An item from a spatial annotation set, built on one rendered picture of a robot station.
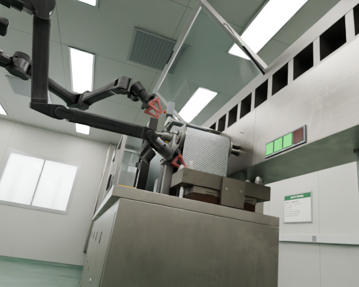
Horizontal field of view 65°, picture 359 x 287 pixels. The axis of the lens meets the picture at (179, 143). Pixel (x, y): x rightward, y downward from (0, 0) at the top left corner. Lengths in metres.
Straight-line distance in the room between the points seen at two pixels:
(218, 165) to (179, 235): 0.50
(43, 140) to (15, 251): 2.37
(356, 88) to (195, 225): 0.68
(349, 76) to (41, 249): 6.45
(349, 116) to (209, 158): 0.66
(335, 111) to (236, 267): 0.63
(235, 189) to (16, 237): 6.08
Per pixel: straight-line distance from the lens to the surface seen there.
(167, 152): 1.31
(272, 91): 1.45
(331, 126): 1.05
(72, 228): 6.81
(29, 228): 6.89
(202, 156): 1.39
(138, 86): 1.46
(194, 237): 1.05
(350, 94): 1.04
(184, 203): 1.05
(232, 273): 1.12
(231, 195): 1.17
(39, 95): 1.16
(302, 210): 4.72
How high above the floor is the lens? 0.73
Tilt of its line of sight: 20 degrees up
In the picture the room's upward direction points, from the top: 9 degrees clockwise
